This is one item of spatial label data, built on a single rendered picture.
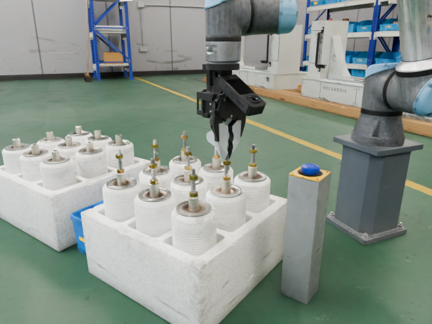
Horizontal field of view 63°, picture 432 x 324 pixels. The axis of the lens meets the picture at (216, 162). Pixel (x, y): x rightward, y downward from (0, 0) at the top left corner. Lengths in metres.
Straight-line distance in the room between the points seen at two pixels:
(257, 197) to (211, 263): 0.25
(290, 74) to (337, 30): 0.84
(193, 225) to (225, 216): 0.12
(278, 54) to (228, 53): 3.50
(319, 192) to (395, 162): 0.43
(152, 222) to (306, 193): 0.34
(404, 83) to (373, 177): 0.28
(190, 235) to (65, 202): 0.50
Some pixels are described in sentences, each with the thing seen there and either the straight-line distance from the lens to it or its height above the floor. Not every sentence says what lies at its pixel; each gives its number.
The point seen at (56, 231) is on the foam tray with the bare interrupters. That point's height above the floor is 0.07.
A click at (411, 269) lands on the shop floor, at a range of 1.13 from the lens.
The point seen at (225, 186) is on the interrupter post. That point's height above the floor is 0.27.
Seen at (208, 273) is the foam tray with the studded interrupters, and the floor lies 0.15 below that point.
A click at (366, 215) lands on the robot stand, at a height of 0.08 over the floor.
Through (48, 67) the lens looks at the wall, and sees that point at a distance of 7.12.
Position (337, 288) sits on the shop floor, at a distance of 0.98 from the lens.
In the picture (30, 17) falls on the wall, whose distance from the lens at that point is 7.13.
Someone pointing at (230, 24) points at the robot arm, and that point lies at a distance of 0.74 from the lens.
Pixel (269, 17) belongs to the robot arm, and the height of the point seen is 0.63.
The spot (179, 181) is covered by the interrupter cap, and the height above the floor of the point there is 0.25.
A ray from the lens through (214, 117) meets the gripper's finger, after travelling 0.74.
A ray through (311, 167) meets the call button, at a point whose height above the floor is 0.33.
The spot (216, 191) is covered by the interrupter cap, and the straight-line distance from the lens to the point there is 0.83.
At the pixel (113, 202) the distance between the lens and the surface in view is 0.88.
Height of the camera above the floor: 0.58
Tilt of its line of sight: 18 degrees down
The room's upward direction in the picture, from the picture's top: straight up
